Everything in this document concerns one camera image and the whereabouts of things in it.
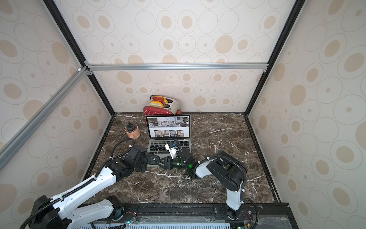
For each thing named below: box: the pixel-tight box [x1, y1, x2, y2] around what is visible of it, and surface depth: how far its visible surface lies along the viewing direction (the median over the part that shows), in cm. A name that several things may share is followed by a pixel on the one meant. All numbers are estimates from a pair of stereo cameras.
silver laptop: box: [145, 114, 192, 157], surface depth 99 cm
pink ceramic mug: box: [124, 123, 141, 140], surface depth 99 cm
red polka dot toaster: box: [143, 94, 183, 116], surface depth 101 cm
